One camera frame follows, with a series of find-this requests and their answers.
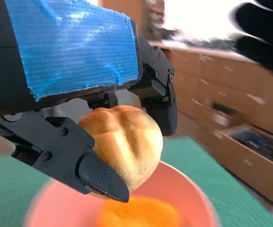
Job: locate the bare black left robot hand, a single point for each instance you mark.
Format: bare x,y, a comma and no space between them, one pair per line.
68,52

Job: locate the round pale bread bun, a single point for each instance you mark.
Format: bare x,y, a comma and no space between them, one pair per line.
127,146

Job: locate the orange toy bread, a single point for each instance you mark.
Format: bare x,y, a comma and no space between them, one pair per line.
139,212

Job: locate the pink bowl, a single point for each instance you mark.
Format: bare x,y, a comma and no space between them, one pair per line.
186,201

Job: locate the brown cardboard box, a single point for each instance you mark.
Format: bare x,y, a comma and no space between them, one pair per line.
209,75

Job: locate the open cardboard box with contents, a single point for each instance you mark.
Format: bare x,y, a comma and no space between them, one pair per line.
245,165

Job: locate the green cutting mat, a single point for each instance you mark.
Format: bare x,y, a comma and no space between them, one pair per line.
6,189

